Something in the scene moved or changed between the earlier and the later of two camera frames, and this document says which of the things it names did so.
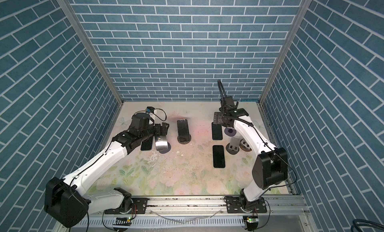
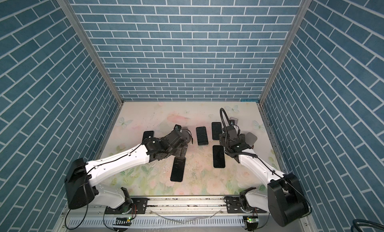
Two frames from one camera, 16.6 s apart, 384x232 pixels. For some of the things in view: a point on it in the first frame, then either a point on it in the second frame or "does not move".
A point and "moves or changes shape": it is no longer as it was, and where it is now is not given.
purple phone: [161, 142] moves or changes shape
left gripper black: [164, 129] to [180, 153]
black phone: [217, 133] does not move
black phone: [218, 156] does not move
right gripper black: [217, 118] to [222, 139]
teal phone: [184, 136] moves or changes shape
